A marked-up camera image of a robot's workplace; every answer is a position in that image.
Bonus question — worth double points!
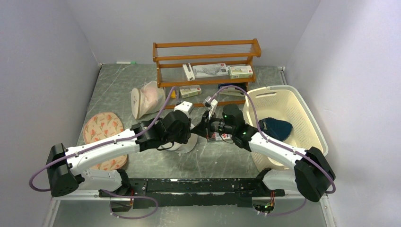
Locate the floral pink oval pad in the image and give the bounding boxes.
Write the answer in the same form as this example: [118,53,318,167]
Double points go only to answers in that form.
[83,112,128,171]

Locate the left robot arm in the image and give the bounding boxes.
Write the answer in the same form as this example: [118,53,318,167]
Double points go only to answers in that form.
[46,110,191,197]

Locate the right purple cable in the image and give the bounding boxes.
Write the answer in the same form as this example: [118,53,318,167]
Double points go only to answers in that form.
[208,85,336,194]

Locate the coloured marker pack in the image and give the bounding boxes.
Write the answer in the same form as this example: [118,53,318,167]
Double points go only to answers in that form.
[207,132,233,143]

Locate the black base frame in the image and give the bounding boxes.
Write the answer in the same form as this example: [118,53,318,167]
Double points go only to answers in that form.
[114,177,285,209]

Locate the flat white patterned box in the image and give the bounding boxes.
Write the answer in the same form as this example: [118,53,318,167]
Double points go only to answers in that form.
[192,63,229,79]

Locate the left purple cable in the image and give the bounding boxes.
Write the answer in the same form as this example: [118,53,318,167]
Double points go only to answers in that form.
[28,87,178,192]

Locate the pink mesh laundry bag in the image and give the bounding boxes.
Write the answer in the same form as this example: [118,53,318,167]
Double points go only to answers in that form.
[131,81,166,119]

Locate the orange wooden shelf rack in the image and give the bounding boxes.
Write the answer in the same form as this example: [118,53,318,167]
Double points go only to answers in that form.
[152,38,262,89]

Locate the cream plastic laundry basket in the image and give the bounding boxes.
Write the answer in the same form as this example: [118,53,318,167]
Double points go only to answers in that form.
[243,85,329,156]

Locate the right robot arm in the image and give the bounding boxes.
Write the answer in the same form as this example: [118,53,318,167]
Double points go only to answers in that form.
[191,105,336,202]

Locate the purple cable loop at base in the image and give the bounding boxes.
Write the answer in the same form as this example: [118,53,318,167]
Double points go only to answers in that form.
[102,190,159,220]

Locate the dark blue garment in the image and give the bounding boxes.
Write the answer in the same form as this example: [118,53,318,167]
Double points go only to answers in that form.
[258,117,293,141]

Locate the small white box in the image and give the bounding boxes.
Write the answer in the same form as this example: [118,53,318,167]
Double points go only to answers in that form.
[179,85,202,98]

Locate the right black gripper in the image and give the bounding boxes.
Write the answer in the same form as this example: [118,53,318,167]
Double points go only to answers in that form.
[191,110,235,140]

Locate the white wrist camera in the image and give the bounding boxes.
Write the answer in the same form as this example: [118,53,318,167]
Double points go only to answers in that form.
[203,96,218,120]
[174,101,194,116]

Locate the blue white stapler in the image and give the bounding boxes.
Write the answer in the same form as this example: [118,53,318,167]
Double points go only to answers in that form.
[218,83,247,97]

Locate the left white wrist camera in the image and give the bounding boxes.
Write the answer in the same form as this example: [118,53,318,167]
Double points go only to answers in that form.
[174,101,194,116]

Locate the green white marker pen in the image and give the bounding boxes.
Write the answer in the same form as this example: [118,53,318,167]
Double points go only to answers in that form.
[116,61,137,65]

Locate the green white box on shelf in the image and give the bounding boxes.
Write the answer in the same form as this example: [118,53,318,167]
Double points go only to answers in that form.
[227,65,253,79]

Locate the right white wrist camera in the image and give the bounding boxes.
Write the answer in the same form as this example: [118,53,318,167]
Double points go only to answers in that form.
[203,96,218,120]

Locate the round white mesh laundry bag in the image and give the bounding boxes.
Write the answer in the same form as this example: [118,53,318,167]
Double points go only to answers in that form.
[160,133,198,154]

